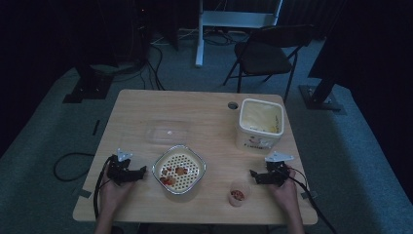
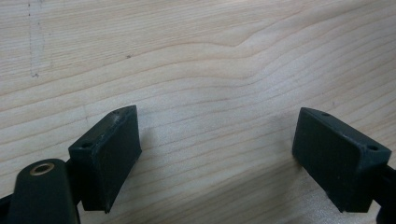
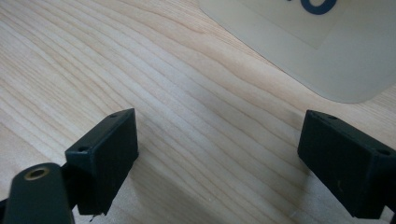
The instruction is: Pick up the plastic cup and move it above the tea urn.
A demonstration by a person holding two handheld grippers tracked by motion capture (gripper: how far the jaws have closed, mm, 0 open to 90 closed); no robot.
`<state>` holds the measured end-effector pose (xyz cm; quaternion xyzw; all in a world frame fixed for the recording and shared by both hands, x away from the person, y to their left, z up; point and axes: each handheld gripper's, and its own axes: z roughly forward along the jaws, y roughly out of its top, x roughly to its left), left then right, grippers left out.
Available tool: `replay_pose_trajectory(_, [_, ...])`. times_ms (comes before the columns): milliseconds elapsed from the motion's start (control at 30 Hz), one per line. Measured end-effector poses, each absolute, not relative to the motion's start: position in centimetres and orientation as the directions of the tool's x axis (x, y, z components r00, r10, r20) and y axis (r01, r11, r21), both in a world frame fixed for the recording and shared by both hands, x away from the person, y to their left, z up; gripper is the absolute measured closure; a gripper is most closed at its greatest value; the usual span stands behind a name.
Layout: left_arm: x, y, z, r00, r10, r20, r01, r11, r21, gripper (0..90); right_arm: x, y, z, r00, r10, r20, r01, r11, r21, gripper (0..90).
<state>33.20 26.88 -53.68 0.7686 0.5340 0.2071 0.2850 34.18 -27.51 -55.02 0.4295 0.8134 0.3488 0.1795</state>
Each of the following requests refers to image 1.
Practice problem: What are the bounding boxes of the grey tape piece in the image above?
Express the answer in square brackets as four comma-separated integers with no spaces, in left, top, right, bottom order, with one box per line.
[75,187,94,200]
[299,190,319,201]

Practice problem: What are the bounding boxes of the black stand base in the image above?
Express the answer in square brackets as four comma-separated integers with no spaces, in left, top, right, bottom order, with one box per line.
[298,77,343,112]
[62,63,115,105]

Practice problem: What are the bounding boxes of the right hand-held gripper black cable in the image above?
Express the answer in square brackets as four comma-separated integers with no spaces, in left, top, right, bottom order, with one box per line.
[287,166,339,234]

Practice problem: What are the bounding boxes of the hand-held gripper black cable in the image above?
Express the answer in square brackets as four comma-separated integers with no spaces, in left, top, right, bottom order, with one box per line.
[93,155,117,219]
[287,166,339,234]

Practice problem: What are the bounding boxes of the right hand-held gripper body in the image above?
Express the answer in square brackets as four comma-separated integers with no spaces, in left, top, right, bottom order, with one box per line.
[258,150,295,188]

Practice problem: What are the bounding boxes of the person's right hand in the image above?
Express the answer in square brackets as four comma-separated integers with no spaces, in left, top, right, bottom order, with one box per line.
[268,168,299,213]

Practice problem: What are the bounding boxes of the white metal stand frame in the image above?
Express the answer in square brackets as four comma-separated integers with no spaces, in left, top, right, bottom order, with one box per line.
[194,0,284,68]

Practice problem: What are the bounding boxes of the black looped floor cable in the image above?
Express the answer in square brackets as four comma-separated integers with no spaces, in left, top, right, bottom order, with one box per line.
[53,152,95,182]

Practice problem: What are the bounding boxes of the left hand-held gripper black cable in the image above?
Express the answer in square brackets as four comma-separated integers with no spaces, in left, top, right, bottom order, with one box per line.
[93,155,117,219]

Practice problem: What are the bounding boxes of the cream square bin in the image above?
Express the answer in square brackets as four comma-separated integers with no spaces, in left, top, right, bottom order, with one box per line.
[235,97,285,154]

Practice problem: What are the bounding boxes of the black folding chair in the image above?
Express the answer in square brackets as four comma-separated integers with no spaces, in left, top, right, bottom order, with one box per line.
[222,24,316,102]

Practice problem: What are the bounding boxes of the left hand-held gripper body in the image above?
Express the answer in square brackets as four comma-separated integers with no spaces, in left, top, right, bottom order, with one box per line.
[106,147,138,186]

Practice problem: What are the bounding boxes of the person's left hand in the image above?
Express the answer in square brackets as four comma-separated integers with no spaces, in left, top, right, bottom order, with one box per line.
[99,164,136,215]

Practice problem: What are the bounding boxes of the small cup with food scraps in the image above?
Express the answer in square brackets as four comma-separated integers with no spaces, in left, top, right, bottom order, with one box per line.
[228,180,252,209]

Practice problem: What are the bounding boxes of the clear plastic lid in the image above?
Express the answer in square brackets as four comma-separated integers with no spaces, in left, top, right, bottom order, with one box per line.
[144,119,192,146]

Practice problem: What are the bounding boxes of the bundle of black floor cables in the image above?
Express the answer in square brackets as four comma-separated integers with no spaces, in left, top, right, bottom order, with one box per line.
[137,41,168,92]

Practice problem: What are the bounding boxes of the red food scraps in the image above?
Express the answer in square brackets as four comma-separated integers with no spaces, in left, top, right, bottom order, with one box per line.
[159,166,190,187]

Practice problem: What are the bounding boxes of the square bowl with perforated strainer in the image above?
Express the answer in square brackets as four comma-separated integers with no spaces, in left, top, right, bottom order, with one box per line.
[151,143,207,197]

